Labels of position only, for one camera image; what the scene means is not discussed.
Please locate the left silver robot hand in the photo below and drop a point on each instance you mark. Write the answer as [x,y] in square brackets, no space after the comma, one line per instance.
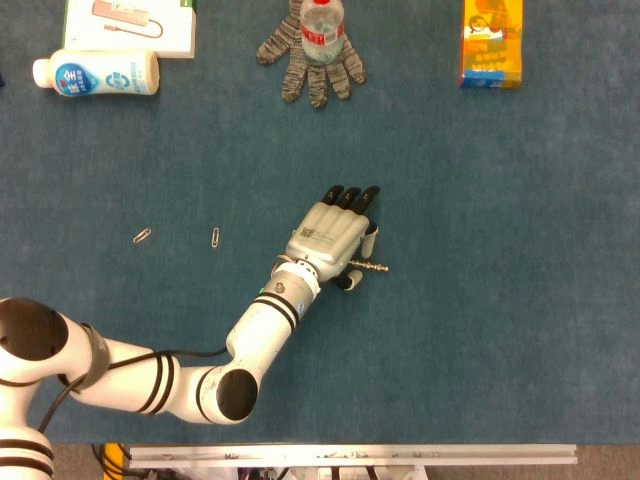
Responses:
[327,235]

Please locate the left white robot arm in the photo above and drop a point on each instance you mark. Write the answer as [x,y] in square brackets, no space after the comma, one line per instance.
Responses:
[260,330]

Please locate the clear red cap bottle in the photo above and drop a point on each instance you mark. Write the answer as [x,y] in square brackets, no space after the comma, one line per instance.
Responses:
[322,35]

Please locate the metal magnetic rod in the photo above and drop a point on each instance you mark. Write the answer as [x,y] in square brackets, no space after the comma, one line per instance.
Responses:
[372,266]

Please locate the white blue label bottle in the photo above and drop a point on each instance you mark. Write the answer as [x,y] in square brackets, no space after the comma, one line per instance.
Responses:
[100,75]

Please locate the silver paperclip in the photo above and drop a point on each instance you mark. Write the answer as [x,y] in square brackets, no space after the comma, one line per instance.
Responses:
[142,235]
[215,237]

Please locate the white adapter product box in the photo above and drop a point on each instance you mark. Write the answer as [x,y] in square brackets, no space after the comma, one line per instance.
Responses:
[175,30]

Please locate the blue felt table mat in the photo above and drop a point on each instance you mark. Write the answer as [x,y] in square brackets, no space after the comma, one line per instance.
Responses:
[450,325]

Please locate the aluminium profile rail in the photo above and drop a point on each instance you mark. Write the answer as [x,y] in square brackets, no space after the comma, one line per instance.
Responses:
[350,456]

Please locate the grey knit work glove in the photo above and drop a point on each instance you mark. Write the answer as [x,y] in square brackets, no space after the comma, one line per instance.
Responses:
[320,85]

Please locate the yellow orange carton box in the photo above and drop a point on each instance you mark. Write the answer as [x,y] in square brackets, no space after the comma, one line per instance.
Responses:
[490,50]

